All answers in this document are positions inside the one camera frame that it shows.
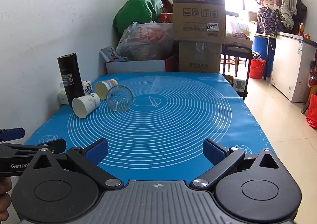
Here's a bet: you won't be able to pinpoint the white tissue pack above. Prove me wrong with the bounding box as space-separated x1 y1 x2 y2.
57 81 93 105

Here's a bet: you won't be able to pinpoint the dark hanging garment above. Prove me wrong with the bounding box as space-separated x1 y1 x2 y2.
295 0 308 30

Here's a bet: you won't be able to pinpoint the black cylindrical roll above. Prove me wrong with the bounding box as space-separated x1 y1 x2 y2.
57 53 86 108

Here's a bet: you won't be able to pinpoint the red printed box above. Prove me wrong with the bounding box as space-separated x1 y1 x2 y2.
160 13 174 24

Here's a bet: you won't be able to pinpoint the blue plastic barrel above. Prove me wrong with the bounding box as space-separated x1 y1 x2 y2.
253 36 269 77

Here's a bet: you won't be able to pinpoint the white chest freezer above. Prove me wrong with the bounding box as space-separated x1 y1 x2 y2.
270 32 317 103

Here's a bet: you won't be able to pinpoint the white printed carton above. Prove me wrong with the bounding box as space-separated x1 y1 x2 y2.
233 78 248 93

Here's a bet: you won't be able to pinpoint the purple patterned storage bag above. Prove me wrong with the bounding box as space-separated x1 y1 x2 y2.
256 6 285 35

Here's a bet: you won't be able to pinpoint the red carton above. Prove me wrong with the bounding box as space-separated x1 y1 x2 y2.
165 54 179 72

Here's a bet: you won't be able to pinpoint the small brown cardboard box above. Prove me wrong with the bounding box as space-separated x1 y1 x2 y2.
178 40 222 74

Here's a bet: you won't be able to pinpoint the flat cardboard box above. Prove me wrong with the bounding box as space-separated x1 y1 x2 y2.
225 33 253 49

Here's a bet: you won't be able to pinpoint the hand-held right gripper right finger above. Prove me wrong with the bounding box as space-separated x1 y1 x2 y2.
189 139 288 191

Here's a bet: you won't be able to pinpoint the large brown cardboard box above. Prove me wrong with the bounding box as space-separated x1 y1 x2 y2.
171 0 226 44

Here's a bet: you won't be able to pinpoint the white patterned paper cup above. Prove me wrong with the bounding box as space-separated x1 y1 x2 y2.
72 93 101 118

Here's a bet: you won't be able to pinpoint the person's left hand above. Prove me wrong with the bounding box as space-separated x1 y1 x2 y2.
0 177 12 218

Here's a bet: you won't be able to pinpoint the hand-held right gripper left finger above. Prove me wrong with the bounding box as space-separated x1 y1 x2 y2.
25 138 124 192

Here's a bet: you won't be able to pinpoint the clear glass cup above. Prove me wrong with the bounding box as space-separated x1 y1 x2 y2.
106 85 134 112

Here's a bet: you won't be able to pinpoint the wooden stool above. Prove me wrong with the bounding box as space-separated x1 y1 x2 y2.
220 53 245 77

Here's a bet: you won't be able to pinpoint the yellow blue print paper cup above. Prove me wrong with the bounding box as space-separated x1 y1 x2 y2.
95 79 119 100

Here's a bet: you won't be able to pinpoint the grey cloth bundle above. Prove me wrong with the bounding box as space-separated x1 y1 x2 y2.
280 5 295 30

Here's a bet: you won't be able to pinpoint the blue silicone baking mat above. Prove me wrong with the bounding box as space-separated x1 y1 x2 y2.
23 72 275 183

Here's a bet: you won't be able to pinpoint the white cardboard box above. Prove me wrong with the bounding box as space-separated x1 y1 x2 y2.
100 46 166 74

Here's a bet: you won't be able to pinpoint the green plastic bag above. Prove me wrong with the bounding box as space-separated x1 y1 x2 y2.
113 0 164 38

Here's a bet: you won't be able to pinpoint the clear plastic bag red contents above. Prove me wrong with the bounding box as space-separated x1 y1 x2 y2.
116 21 175 61

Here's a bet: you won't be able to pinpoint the red plastic bucket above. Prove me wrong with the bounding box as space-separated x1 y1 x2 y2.
249 59 267 80

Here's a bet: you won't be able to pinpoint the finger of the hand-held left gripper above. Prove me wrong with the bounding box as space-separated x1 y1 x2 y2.
0 139 67 158
0 127 26 141

